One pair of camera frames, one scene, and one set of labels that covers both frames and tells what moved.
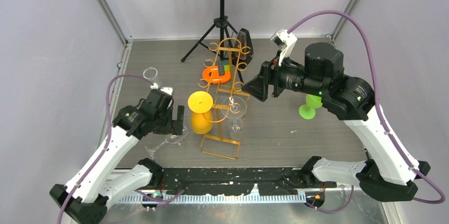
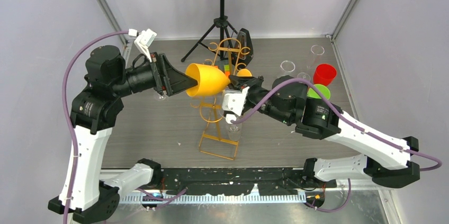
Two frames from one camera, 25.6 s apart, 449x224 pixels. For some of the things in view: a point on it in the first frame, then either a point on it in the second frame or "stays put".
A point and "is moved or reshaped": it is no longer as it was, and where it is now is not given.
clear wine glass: (171, 138) is moved or reshaped
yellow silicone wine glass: (200, 102) to (210, 79)
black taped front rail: (239, 181) stays put
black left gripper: (173, 126) to (163, 71)
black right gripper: (270, 74) to (236, 82)
